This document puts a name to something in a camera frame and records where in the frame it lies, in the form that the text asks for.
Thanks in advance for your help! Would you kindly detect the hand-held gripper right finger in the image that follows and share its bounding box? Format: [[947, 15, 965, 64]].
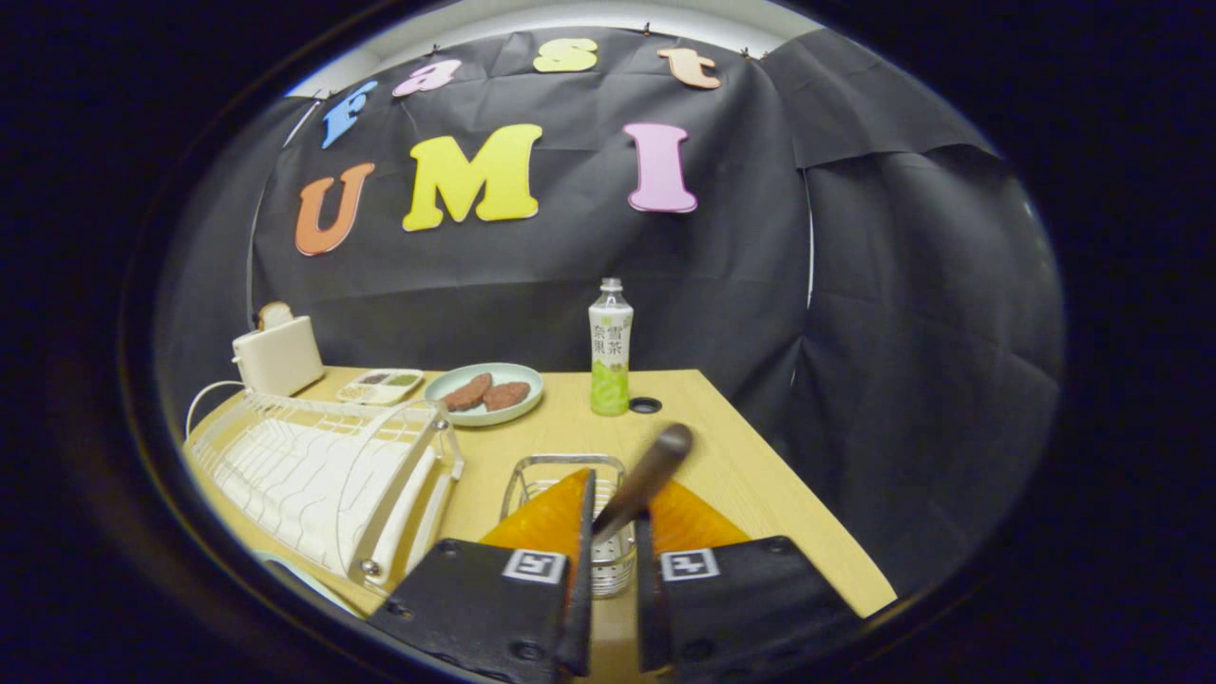
[[633, 478, 864, 681]]

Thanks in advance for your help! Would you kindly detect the wooden handled metal spoon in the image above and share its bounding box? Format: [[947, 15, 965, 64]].
[[591, 423, 695, 542]]

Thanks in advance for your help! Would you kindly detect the metal wire basket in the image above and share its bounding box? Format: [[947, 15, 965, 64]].
[[500, 454, 639, 599]]

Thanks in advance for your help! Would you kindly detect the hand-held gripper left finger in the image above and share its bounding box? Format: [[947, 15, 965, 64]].
[[366, 466, 599, 684]]

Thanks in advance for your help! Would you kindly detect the white ribbed drip tray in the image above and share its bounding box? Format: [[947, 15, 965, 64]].
[[214, 418, 447, 580]]

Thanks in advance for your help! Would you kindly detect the white toaster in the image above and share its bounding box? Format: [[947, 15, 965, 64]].
[[231, 315, 326, 397]]

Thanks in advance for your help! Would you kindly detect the white wire dish rack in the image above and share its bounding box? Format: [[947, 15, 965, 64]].
[[185, 380, 466, 595]]

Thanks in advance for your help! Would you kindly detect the green drink bottle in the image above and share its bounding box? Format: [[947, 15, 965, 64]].
[[588, 277, 635, 417]]

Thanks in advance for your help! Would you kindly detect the small pale green dish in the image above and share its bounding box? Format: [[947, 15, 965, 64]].
[[424, 362, 545, 428]]

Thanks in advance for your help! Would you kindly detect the white divided grain tray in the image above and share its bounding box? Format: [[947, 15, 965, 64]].
[[336, 369, 426, 407]]

